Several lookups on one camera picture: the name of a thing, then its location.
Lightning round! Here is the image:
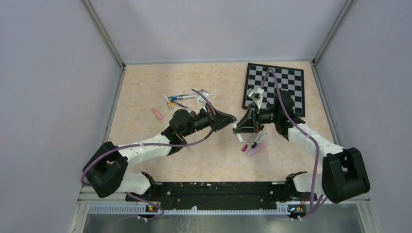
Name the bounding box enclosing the white cable duct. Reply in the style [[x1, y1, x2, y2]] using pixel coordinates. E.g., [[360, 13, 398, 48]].
[[88, 203, 290, 215]]

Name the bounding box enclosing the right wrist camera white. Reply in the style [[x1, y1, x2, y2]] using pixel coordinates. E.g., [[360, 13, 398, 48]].
[[246, 87, 264, 109]]

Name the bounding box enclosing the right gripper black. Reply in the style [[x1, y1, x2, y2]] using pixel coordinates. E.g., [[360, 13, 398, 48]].
[[234, 103, 280, 134]]

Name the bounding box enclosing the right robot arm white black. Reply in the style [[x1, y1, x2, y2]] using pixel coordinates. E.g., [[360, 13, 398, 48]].
[[233, 91, 371, 203]]

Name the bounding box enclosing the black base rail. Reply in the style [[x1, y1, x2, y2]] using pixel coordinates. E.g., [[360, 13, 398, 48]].
[[137, 182, 310, 210]]

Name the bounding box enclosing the pink eraser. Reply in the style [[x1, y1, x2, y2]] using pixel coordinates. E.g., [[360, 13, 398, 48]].
[[151, 108, 164, 120]]

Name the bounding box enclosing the yellow banded white pen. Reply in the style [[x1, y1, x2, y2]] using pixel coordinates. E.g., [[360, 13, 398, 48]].
[[163, 94, 174, 115]]

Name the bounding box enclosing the pink highlighter pen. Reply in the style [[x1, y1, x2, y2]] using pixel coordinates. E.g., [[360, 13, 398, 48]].
[[246, 143, 267, 157]]

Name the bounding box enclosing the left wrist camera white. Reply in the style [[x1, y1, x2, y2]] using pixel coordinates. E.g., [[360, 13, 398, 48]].
[[195, 89, 209, 110]]

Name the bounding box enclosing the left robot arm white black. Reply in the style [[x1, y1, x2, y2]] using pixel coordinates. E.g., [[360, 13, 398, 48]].
[[81, 109, 237, 201]]

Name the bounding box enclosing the purple cable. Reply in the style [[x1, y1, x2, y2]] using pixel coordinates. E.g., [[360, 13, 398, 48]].
[[80, 88, 217, 222], [260, 68, 328, 221]]

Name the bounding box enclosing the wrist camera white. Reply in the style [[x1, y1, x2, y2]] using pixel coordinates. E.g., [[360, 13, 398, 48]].
[[195, 89, 209, 110], [246, 87, 264, 109]]

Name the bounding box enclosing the blue clear pen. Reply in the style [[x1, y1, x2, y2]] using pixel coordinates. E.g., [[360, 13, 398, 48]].
[[168, 93, 196, 101]]

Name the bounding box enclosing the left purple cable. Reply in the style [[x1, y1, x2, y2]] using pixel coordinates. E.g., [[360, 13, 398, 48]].
[[80, 88, 217, 222]]

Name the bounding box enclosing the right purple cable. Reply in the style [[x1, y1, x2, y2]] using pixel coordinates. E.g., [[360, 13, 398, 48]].
[[260, 68, 328, 221]]

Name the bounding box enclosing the black white checkerboard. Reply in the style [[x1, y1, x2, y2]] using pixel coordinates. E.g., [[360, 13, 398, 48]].
[[242, 63, 306, 117]]

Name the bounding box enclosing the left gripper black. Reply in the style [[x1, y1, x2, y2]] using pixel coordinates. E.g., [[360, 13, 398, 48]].
[[181, 101, 235, 136]]

